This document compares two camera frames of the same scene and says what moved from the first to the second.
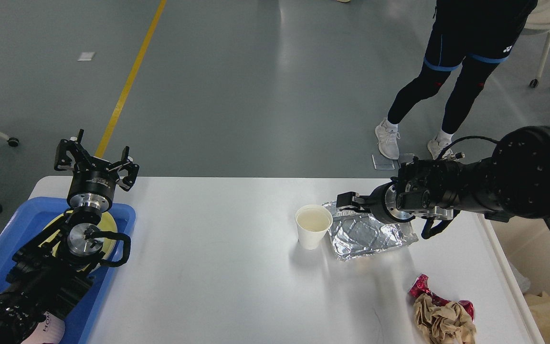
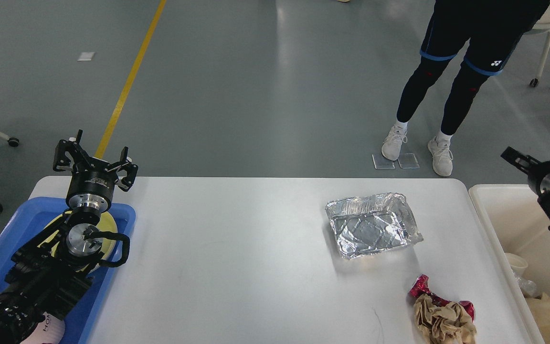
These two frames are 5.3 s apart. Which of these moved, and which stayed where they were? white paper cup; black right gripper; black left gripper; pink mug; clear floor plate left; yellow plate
Moved: black right gripper; white paper cup
Stayed: pink mug; black left gripper; yellow plate; clear floor plate left
